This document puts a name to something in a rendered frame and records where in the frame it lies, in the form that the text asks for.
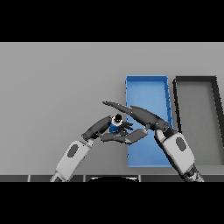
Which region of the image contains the blue bin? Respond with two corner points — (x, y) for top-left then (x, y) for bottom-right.
(125, 75), (175, 168)

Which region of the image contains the dark grey bin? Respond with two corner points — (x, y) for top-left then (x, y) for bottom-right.
(171, 75), (224, 166)

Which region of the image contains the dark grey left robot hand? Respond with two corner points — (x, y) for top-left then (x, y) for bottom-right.
(80, 115), (135, 142)

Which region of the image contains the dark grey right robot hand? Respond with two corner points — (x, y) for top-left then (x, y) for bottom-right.
(99, 100), (171, 145)

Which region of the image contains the blue pipe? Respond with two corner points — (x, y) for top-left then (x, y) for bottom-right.
(108, 113), (123, 134)

